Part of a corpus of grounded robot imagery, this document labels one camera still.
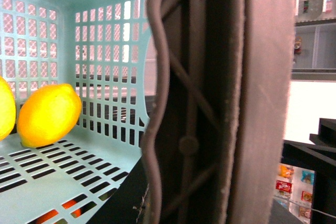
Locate grey basket handle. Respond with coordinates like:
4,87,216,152
141,0,297,223

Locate light teal shopping basket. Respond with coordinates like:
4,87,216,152
1,0,155,223

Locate yellow lemon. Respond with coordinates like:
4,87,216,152
1,77,16,141
17,83,82,148

